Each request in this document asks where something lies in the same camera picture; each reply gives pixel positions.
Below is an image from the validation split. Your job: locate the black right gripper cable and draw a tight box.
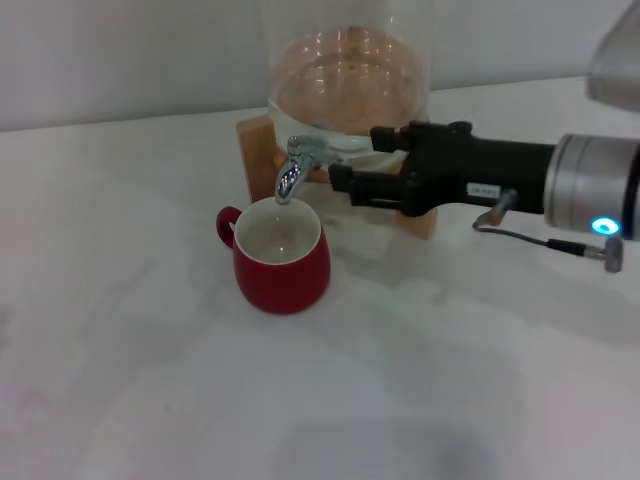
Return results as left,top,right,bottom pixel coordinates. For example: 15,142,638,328
472,188,627,274

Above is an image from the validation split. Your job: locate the chrome faucet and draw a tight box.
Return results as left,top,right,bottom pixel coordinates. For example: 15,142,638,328
275,134,346,207

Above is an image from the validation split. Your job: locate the glass water dispenser jar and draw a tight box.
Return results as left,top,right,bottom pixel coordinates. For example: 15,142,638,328
263,0,433,174

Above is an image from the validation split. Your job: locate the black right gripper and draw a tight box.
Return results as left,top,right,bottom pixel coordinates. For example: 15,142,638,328
328,119,557,219

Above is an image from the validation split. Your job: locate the wooden dispenser stand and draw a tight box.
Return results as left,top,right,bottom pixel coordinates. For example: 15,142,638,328
235,117,442,241

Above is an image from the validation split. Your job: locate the red ceramic cup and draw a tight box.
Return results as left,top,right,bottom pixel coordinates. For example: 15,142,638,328
215,197,332,316

